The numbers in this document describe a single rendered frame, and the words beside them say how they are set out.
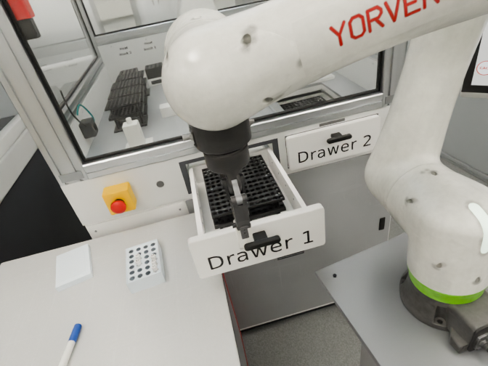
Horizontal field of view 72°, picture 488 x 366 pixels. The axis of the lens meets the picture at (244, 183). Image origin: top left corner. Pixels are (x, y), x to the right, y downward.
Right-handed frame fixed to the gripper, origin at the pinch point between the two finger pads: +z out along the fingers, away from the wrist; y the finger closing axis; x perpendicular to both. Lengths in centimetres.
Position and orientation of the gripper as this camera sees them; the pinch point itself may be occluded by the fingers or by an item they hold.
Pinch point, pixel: (244, 233)
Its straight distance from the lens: 66.7
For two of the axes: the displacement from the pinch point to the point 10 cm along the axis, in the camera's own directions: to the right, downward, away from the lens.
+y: 2.1, 5.3, -8.2
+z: 1.6, 8.1, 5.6
